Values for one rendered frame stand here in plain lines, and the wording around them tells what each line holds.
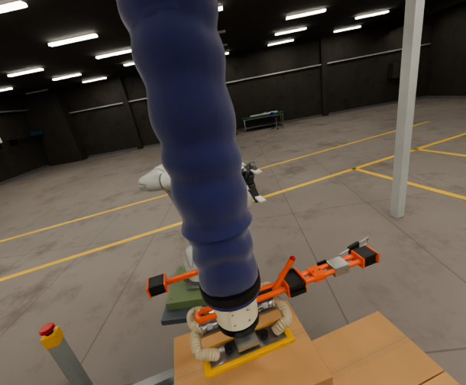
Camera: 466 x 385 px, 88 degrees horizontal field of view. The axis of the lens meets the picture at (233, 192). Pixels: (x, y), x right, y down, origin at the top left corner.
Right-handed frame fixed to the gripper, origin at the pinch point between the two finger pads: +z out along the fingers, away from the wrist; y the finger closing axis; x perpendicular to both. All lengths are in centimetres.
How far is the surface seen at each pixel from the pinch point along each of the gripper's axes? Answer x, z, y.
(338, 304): -79, -53, 159
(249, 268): 19.1, 29.9, 14.8
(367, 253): -34, 25, 33
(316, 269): -11.3, 21.5, 34.1
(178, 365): 55, 14, 64
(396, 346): -56, 24, 105
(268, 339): 18, 33, 46
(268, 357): 18, 27, 64
